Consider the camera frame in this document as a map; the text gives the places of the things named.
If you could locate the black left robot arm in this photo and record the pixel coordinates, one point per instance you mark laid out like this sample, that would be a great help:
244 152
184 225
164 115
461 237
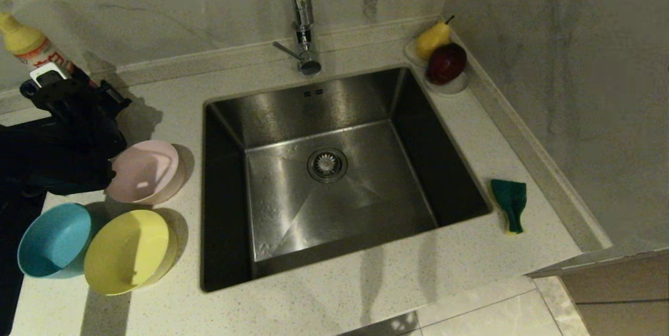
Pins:
52 163

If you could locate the yellow green sponge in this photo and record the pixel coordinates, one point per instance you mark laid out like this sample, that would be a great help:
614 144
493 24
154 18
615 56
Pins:
509 197

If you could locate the pink plastic bowl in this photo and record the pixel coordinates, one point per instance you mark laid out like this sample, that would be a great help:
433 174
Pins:
149 171

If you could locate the yellow plastic bowl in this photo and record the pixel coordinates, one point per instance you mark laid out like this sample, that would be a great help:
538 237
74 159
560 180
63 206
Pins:
125 252

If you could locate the stainless steel sink basin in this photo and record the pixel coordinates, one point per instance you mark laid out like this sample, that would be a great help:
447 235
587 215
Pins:
366 210

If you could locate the yellow pear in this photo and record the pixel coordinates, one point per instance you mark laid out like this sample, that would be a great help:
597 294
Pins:
431 41

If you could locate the blue plastic bowl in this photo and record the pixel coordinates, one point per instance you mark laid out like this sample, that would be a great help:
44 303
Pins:
52 242

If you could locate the yellow dish soap bottle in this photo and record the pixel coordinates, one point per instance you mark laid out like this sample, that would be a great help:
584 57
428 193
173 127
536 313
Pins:
23 38

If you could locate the round metal drain strainer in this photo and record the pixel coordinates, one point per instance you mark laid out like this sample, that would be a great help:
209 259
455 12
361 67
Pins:
327 165

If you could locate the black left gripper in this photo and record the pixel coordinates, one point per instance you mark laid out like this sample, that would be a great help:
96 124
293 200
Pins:
83 111

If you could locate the chrome faucet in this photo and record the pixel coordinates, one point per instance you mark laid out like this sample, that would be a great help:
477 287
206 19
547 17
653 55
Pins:
302 12

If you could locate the dark red apple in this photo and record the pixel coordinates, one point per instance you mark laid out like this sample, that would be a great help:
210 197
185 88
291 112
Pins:
445 64

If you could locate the black induction cooktop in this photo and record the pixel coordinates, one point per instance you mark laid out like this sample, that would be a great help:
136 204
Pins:
6 299

